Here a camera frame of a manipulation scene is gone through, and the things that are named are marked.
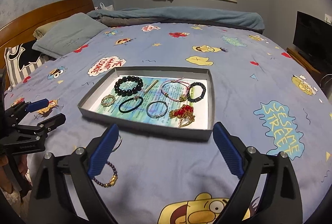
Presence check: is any red and gold charm bracelet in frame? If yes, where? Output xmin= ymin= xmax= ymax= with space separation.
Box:
xmin=169 ymin=104 xmax=196 ymax=128

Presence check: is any gold chain bracelet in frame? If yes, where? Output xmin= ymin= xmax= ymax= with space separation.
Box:
xmin=100 ymin=94 xmax=117 ymax=107

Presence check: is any black cord bracelet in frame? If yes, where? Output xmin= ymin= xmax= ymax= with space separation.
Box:
xmin=118 ymin=95 xmax=144 ymax=114

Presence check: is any dark blue beaded bracelet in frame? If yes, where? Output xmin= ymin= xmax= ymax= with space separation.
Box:
xmin=186 ymin=81 xmax=207 ymax=103

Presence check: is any striped black white pillow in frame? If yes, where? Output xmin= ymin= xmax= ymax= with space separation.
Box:
xmin=4 ymin=40 xmax=51 ymax=88

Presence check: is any blue Sesame Street bedsheet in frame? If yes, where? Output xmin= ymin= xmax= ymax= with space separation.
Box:
xmin=5 ymin=23 xmax=331 ymax=223

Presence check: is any printed paper sheet in tray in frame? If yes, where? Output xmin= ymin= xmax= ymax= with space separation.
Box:
xmin=86 ymin=75 xmax=210 ymax=130

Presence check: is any grey shallow cardboard tray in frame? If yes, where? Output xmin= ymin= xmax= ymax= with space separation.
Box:
xmin=78 ymin=66 xmax=215 ymax=141

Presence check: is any grey blue pillow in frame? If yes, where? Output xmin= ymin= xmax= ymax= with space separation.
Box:
xmin=32 ymin=12 xmax=107 ymax=58

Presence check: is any yellow green pillow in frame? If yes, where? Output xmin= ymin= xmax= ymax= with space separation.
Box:
xmin=33 ymin=19 xmax=62 ymax=40

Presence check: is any wooden headboard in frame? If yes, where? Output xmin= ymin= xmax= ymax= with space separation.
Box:
xmin=0 ymin=0 xmax=95 ymax=90

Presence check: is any teal folded blanket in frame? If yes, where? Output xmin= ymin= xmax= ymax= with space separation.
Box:
xmin=87 ymin=6 xmax=265 ymax=33

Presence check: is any wooden TV stand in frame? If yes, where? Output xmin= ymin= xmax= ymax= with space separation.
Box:
xmin=286 ymin=48 xmax=323 ymax=81

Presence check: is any white plastic bag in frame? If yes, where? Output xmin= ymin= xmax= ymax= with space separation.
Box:
xmin=100 ymin=2 xmax=114 ymax=11

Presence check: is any black television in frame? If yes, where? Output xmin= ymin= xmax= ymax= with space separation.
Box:
xmin=293 ymin=11 xmax=331 ymax=69

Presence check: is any thin silver ring bangle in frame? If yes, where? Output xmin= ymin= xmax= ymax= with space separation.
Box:
xmin=112 ymin=135 xmax=123 ymax=152

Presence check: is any purple bead bracelet gold charm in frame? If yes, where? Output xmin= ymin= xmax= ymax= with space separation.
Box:
xmin=92 ymin=161 xmax=118 ymax=188

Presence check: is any pink woven string bracelet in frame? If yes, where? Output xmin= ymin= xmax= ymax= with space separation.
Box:
xmin=160 ymin=77 xmax=192 ymax=102

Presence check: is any black bead bracelet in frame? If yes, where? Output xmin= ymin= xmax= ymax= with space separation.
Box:
xmin=114 ymin=75 xmax=144 ymax=97

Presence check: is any white wall socket strip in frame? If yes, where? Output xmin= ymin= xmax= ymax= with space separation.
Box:
xmin=324 ymin=14 xmax=332 ymax=25

